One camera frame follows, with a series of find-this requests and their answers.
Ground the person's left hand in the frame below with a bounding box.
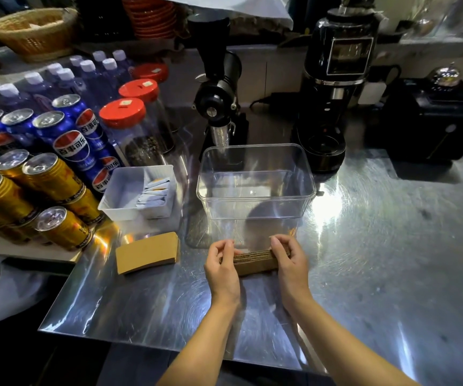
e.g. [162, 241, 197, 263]
[204, 239, 242, 309]

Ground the person's right hand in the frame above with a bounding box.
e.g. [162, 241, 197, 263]
[269, 234, 313, 309]

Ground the brown cup sleeve stack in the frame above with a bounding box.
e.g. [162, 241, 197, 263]
[219, 246, 292, 277]
[115, 232, 181, 276]

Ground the person's right forearm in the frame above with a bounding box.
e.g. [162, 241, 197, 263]
[285, 291, 419, 386]

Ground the person's left forearm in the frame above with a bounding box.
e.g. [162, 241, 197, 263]
[157, 299, 241, 386]

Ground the clear plastic container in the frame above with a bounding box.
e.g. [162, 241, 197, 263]
[196, 143, 317, 221]

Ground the loose brown cup sleeve stack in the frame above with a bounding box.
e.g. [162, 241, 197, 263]
[115, 232, 181, 276]

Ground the pile of white sachets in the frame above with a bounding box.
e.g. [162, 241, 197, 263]
[136, 177, 171, 209]

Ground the white divided tray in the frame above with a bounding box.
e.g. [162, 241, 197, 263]
[97, 165, 177, 222]

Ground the red-lid clear jar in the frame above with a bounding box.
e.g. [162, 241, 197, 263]
[129, 63, 170, 83]
[118, 79, 176, 154]
[99, 97, 165, 167]

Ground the small black coffee grinder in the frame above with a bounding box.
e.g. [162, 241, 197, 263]
[186, 13, 250, 158]

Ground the large black coffee grinder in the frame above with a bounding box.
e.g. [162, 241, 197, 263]
[291, 0, 381, 174]

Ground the group of blue soda cans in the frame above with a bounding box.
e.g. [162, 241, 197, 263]
[0, 94, 124, 195]

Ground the black box appliance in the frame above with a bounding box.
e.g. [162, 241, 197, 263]
[381, 78, 463, 163]

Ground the group of gold drink cans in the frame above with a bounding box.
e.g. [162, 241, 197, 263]
[0, 149, 105, 252]

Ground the grey plastic bag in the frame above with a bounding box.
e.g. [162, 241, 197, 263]
[0, 256, 57, 335]

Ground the group of clear water bottles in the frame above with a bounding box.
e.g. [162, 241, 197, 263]
[0, 49, 135, 117]

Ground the silver metal bell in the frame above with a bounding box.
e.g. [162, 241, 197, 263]
[430, 62, 462, 88]

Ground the white cloth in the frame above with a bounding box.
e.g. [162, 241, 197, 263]
[153, 0, 295, 31]

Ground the tan wicker basket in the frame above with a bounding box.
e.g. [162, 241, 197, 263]
[0, 7, 80, 63]

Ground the black power cable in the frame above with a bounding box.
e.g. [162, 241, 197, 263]
[249, 92, 301, 110]

